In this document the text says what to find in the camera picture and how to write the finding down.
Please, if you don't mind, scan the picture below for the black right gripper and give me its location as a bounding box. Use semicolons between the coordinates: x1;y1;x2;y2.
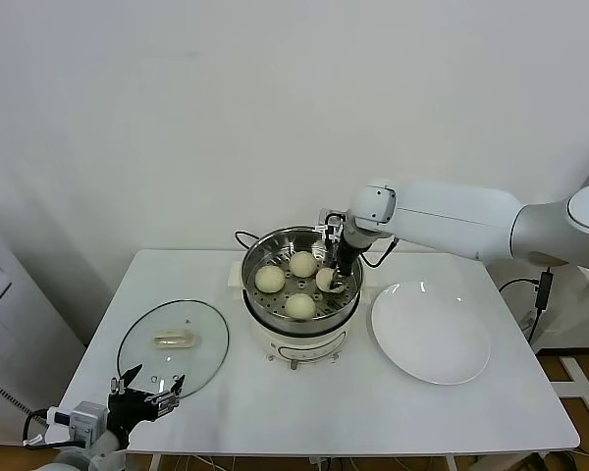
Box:
322;226;363;294

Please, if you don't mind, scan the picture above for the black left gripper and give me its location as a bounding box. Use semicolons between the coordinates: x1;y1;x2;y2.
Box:
106;362;187;438

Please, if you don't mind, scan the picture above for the cream steamed baozi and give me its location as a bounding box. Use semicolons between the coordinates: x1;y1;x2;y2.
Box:
284;291;318;321
315;267;339;294
288;250;319;280
253;264;287;294

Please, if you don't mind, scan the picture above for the glass lid with cream handle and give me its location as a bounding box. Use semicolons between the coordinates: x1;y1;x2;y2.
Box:
116;298;231;399

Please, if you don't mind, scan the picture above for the stainless steel steamer basket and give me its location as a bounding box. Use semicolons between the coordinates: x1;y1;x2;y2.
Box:
240;225;364;325

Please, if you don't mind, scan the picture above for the cream electric cooker base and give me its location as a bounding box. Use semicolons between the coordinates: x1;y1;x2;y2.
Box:
225;259;378;372

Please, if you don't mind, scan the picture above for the white round plate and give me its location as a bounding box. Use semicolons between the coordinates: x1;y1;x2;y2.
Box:
370;280;491;387

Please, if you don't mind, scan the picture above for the white cabinet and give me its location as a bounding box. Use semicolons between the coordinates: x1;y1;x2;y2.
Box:
0;215;87;433

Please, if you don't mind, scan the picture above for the grey usb hub adapter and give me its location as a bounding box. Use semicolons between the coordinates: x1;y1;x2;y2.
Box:
534;271;554;310

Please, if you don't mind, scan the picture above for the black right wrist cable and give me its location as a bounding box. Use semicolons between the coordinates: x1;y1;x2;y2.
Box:
360;236;399;269

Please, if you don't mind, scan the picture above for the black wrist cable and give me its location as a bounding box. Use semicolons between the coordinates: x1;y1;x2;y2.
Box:
360;236;399;269
22;407;55;448

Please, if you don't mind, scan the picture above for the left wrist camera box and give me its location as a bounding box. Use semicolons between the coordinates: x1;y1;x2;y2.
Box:
46;400;110;443

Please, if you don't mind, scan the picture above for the black cooker power cord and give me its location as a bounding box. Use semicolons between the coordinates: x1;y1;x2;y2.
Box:
234;229;262;252

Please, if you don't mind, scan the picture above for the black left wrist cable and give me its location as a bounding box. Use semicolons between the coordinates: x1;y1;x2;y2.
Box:
22;407;55;448

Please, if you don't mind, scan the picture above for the black hub side cable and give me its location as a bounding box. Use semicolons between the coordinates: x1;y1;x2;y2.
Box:
499;278;540;294

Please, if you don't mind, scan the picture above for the black hub hanging cable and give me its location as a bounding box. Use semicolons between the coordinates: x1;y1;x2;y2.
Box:
526;307;544;347

